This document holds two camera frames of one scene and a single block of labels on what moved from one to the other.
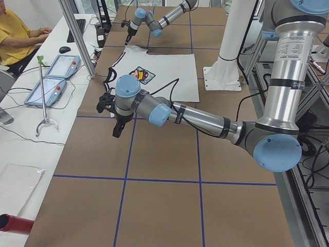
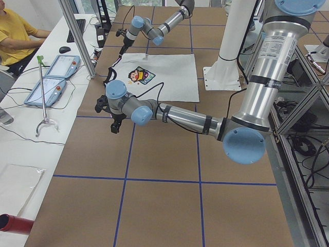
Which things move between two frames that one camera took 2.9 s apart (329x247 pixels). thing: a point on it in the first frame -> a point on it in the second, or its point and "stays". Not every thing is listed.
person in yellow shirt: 17,41 stays
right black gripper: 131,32 -> 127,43
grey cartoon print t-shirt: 171,76 stays
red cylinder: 15,224 stays
